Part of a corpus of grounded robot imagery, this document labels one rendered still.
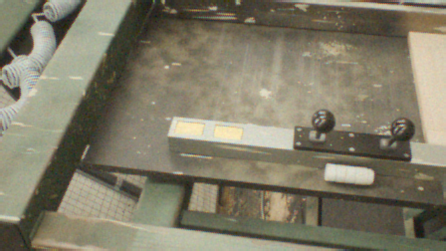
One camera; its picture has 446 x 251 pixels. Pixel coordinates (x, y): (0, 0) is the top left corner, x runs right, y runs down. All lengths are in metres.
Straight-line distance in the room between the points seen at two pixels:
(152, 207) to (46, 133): 0.22
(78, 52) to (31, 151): 0.26
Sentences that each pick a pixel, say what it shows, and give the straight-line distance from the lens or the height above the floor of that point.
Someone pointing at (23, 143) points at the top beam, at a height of 1.91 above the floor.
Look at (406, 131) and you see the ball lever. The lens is 0.82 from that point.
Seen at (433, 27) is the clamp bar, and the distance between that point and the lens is 1.27.
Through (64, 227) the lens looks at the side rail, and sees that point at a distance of 0.82.
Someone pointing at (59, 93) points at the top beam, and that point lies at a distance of 0.96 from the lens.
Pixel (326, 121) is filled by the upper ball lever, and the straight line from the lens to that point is 0.80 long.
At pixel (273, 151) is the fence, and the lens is 0.91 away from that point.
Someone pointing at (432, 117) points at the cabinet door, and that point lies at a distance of 1.06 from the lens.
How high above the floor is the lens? 1.89
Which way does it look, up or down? 16 degrees down
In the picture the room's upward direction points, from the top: 61 degrees counter-clockwise
